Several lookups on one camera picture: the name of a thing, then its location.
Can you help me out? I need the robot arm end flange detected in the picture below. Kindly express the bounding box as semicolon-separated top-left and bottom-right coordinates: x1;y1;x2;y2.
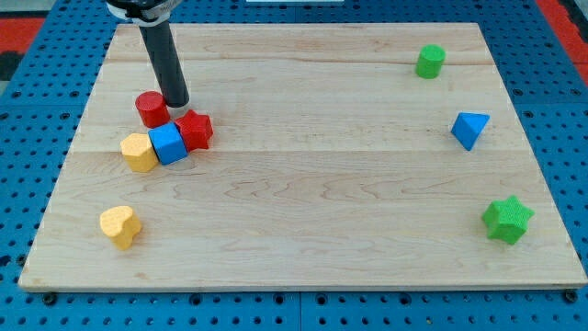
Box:
106;0;182;24

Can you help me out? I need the yellow hexagon block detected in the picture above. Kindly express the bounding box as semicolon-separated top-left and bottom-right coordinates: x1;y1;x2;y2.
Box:
120;133;159;173

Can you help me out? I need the wooden board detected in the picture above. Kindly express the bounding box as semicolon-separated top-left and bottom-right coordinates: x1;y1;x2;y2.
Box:
19;23;587;292

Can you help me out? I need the green cylinder block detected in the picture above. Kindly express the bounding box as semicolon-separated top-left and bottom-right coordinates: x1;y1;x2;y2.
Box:
415;44;446;79

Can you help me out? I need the red cylinder block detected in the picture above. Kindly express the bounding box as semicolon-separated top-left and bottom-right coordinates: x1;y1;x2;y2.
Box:
135;91;171;129

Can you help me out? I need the yellow heart block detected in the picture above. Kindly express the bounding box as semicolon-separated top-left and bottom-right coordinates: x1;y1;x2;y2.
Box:
99;205;142;250

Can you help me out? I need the blue cube block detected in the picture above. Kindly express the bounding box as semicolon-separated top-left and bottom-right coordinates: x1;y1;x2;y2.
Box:
148;122;187;166

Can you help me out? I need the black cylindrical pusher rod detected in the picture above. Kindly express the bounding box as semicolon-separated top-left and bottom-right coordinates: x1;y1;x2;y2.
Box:
140;20;189;108

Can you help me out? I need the red star block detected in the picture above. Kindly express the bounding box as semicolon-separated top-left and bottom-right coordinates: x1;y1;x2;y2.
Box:
175;109;214;152

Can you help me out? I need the blue triangle block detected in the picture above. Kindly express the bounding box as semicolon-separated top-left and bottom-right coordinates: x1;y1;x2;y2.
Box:
450;112;491;151

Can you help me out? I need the green star block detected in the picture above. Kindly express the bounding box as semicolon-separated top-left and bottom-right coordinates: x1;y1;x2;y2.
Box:
481;195;535;245

